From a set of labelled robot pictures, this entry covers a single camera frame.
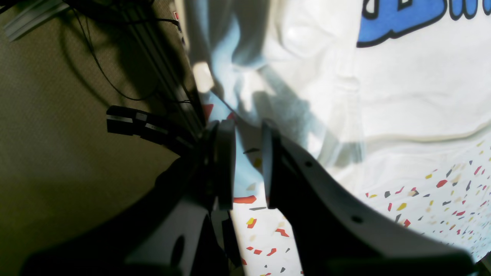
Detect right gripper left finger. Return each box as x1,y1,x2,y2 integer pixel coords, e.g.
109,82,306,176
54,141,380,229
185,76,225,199
20,120,236,276

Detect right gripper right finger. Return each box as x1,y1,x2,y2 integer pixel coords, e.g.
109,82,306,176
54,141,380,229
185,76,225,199
262,121,474,276

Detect white printed T-shirt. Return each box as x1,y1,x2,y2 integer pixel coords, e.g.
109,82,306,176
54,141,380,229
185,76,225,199
178,0,490,196

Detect terrazzo patterned tablecloth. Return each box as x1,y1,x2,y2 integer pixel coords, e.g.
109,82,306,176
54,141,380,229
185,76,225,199
176,0,490,276

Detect black table clamp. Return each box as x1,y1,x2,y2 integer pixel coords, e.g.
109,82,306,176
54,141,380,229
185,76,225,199
106,105,196,156

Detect white table leg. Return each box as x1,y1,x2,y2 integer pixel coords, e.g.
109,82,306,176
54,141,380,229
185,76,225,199
3,0,70,42

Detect black cables on floor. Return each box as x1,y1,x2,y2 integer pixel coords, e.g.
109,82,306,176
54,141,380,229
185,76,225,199
65,0,192,104

